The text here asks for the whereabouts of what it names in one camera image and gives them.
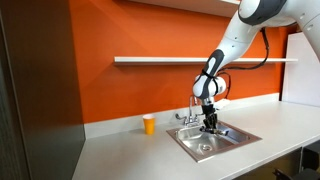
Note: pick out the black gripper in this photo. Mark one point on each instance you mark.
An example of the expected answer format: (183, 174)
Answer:
(210, 118)

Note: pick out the small dark packet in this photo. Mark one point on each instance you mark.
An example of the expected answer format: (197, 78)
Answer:
(219, 132)

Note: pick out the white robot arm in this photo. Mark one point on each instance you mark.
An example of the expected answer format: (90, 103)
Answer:
(251, 17)

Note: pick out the chrome sink faucet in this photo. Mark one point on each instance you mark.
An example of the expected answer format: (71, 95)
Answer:
(192, 118)

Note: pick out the stainless steel sink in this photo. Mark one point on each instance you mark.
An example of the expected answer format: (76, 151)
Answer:
(202, 146)

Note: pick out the orange paper cup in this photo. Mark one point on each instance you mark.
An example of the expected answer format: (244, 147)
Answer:
(149, 123)

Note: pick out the black chair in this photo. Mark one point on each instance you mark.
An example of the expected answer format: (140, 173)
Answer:
(309, 165)

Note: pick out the dark tall cabinet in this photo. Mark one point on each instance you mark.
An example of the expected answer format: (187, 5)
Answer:
(42, 132)

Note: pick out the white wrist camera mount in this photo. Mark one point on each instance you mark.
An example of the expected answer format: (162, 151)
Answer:
(221, 103)

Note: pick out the white wall shelf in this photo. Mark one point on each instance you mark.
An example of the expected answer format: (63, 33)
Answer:
(124, 60)

